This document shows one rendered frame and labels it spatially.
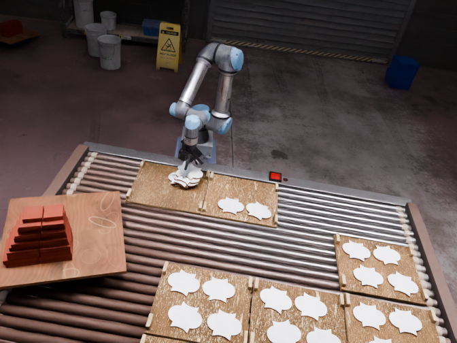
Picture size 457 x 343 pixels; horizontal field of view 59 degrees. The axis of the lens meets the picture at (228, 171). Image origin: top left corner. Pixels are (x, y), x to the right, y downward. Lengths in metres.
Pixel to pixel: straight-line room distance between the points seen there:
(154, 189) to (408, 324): 1.41
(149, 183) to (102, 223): 0.47
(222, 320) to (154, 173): 1.00
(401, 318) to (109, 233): 1.36
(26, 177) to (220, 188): 2.09
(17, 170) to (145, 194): 1.98
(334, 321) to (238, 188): 0.90
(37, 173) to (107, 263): 2.24
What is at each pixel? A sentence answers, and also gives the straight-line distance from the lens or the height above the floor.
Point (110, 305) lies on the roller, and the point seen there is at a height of 0.91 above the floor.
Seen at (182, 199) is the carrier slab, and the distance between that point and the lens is 2.22.
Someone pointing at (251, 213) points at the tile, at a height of 0.95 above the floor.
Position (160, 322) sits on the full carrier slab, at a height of 0.94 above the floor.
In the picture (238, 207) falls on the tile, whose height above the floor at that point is 0.95.
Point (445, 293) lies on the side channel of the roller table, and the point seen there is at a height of 0.95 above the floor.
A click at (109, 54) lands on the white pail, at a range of 5.56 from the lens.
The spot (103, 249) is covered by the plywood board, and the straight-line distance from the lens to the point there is 1.85.
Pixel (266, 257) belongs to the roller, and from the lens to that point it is 2.04.
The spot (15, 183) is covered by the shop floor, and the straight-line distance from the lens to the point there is 3.89.
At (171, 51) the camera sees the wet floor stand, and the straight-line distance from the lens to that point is 5.60.
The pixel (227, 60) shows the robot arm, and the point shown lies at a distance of 2.29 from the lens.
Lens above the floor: 2.46
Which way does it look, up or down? 38 degrees down
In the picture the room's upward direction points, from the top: 10 degrees clockwise
